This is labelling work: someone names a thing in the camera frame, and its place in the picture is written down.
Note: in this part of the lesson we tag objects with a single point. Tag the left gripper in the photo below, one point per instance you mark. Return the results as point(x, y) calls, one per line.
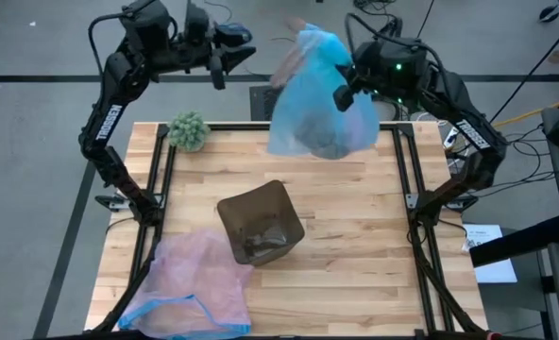
point(199, 38)

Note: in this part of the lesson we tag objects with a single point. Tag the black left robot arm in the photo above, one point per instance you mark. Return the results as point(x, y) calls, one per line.
point(107, 123)

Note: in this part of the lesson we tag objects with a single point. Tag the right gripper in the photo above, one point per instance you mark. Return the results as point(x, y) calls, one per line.
point(369, 68)

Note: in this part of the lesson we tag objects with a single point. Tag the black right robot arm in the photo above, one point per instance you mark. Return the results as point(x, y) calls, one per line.
point(468, 127)

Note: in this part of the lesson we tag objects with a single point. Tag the black perforated floor panel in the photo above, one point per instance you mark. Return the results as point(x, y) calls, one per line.
point(260, 104)

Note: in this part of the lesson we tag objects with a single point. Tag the dark grey trash bin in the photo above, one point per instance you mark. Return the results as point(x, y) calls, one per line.
point(260, 222)

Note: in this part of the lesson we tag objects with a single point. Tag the white printed paper sheet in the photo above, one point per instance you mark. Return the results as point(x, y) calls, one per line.
point(494, 271)

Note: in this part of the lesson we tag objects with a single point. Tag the green succulent in white pot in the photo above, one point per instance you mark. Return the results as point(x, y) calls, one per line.
point(188, 131)

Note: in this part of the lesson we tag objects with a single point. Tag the black bar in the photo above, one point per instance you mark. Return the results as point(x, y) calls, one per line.
point(520, 241)

